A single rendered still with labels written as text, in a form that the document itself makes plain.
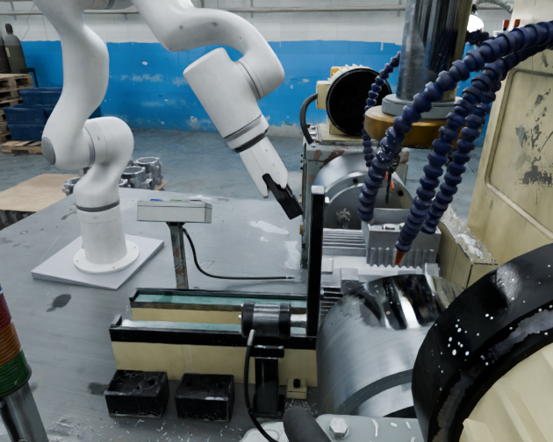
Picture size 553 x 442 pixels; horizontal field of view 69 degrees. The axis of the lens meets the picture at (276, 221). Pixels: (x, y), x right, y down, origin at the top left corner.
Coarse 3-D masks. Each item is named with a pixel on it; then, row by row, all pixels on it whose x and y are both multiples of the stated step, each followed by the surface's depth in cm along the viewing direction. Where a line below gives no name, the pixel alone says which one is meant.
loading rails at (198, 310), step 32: (160, 288) 91; (128, 320) 82; (160, 320) 90; (192, 320) 89; (224, 320) 89; (128, 352) 81; (160, 352) 80; (192, 352) 80; (224, 352) 79; (288, 352) 78; (288, 384) 80
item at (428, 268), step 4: (324, 260) 70; (328, 260) 70; (332, 260) 70; (324, 264) 70; (328, 264) 70; (332, 264) 70; (424, 264) 70; (428, 264) 69; (432, 264) 69; (436, 264) 69; (324, 268) 70; (328, 268) 70; (332, 268) 70; (424, 268) 70; (428, 268) 69; (432, 268) 69; (436, 268) 69; (324, 272) 70; (328, 272) 70; (332, 272) 70; (424, 272) 69; (428, 272) 69; (432, 272) 69; (436, 272) 69
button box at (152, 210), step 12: (144, 204) 98; (156, 204) 98; (168, 204) 98; (180, 204) 98; (192, 204) 98; (204, 204) 97; (144, 216) 98; (156, 216) 98; (168, 216) 98; (180, 216) 98; (192, 216) 98; (204, 216) 97
